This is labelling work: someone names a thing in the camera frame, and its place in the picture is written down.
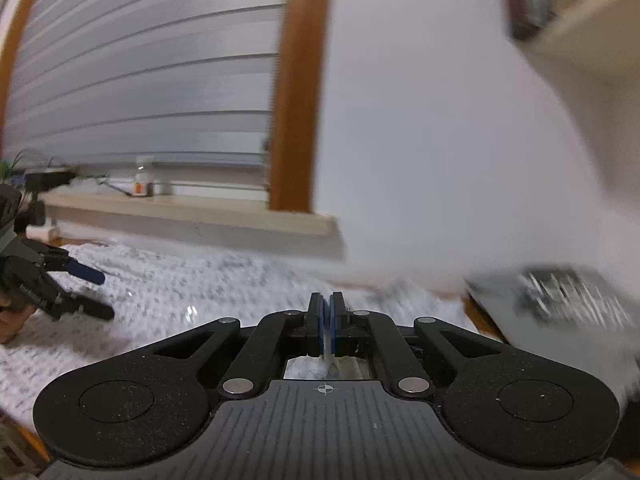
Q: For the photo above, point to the grey printed cloth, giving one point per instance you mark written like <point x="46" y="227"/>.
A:
<point x="500" y="310"/>

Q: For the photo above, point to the black device on stand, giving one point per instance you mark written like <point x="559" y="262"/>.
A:
<point x="47" y="179"/>

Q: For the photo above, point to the green plant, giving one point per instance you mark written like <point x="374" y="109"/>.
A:
<point x="9" y="167"/>

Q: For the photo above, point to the white patterned shirt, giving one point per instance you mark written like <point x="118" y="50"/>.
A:
<point x="200" y="285"/>

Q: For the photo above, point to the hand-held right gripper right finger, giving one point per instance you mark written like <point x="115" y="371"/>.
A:
<point x="337" y="330"/>

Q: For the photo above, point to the person's left hand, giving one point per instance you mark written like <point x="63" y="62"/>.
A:
<point x="10" y="322"/>

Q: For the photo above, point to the white window blind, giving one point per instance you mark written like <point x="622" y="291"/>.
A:
<point x="150" y="60"/>

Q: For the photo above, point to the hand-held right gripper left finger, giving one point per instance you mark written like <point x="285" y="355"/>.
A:
<point x="320" y="330"/>

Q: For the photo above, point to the wooden window frame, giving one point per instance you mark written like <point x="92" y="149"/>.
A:
<point x="297" y="110"/>

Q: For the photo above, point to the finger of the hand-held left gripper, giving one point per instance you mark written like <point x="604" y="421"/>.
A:
<point x="80" y="272"/>
<point x="90" y="311"/>

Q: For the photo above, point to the small bottle orange label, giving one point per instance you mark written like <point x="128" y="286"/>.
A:
<point x="142" y="182"/>

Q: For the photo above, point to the beige window sill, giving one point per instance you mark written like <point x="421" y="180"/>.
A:
<point x="200" y="210"/>

